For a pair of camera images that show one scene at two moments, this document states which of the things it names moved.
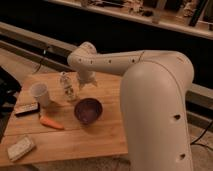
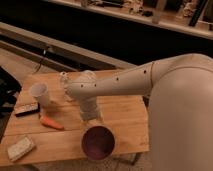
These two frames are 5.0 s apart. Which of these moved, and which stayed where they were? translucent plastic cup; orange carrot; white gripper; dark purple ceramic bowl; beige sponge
Moved: white gripper; dark purple ceramic bowl
Stayed: orange carrot; beige sponge; translucent plastic cup
